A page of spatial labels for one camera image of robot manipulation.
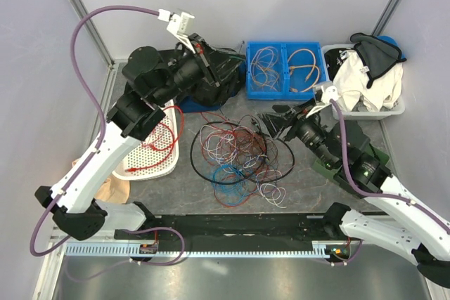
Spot green plastic tray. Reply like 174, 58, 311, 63
312, 144, 392, 198

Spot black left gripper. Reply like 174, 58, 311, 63
153, 33, 248, 106

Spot red cable in basket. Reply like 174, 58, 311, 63
126, 105, 186, 174

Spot thin red wire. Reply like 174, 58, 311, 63
200, 110, 282, 209

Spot white thin wire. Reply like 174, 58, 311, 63
198, 124, 288, 209

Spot white cloth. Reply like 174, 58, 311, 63
332, 48, 403, 112

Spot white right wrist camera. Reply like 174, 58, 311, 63
306, 81, 340, 118

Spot light blue thin wire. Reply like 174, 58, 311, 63
210, 164, 254, 208

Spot black blue jacket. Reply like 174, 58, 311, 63
175, 62, 247, 113

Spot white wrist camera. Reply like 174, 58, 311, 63
158, 9, 195, 51
306, 81, 340, 118

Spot brown thin wire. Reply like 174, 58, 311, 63
217, 113, 278, 174

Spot beige bucket hat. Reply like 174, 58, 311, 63
94, 174, 130, 204

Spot black cable teal connector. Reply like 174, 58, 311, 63
189, 41, 295, 185

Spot slotted cable duct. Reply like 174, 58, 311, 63
65, 242, 331, 259

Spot orange thin wires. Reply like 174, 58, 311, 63
250, 46, 283, 93

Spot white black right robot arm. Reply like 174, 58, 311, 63
258, 102, 449, 288

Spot orange thick cable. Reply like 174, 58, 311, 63
286, 48, 321, 94

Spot grey black cloth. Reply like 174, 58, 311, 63
349, 33, 406, 89

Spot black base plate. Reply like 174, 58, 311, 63
112, 212, 349, 252

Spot blue plastic bin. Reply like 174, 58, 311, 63
246, 41, 329, 101

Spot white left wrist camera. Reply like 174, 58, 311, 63
158, 9, 195, 51

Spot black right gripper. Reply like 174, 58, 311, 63
257, 96, 339, 168

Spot white perforated basket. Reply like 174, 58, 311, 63
112, 100, 179, 181

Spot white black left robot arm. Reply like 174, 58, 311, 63
35, 34, 245, 240

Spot grey laundry basket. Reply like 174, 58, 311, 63
321, 44, 406, 120

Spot pink thin wire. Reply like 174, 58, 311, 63
203, 127, 282, 188

